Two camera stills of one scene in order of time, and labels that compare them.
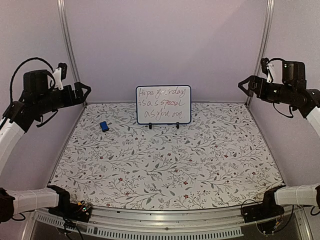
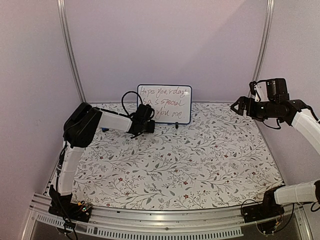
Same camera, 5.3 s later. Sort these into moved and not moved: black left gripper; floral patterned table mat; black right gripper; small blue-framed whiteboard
Moved: black right gripper; black left gripper
Not moved: small blue-framed whiteboard; floral patterned table mat
